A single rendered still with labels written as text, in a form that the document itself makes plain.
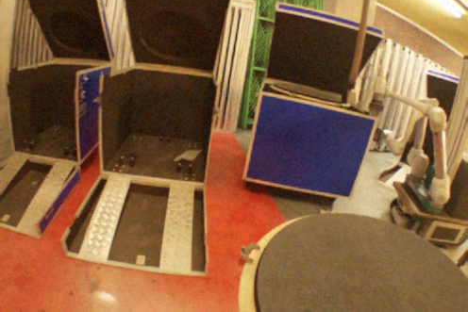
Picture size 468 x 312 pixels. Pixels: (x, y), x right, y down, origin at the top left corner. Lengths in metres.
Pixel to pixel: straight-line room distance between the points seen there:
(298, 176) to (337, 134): 0.50
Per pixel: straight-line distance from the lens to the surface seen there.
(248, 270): 0.61
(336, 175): 2.32
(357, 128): 2.22
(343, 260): 0.69
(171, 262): 1.60
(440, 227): 2.61
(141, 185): 2.12
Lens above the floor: 1.22
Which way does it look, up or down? 18 degrees down
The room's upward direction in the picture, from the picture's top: 10 degrees clockwise
